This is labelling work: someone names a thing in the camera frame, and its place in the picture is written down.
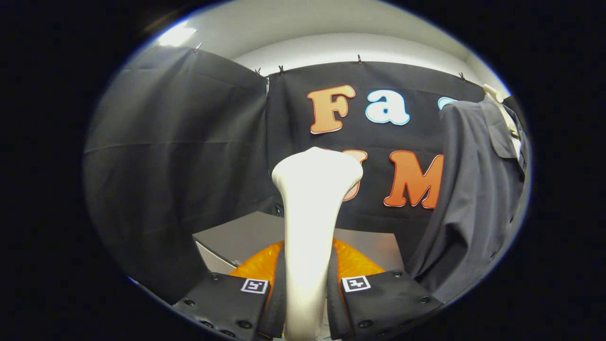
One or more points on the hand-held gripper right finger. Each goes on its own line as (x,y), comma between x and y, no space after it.
(388,303)

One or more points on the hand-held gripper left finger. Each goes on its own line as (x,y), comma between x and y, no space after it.
(227,303)

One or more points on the white garment steamer head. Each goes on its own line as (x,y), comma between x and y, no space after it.
(310,213)

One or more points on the grey button shirt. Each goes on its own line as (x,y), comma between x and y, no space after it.
(473,199)

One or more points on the grey drawer cabinet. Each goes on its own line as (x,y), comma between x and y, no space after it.
(236,237)

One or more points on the black backdrop cloth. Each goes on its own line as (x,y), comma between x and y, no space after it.
(180,166)

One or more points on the white mannequin torso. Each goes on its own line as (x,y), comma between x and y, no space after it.
(492,92)

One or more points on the row of black cloth clips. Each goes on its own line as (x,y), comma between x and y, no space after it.
(359,59)

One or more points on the narrow ceiling light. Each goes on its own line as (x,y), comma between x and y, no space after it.
(177,35)

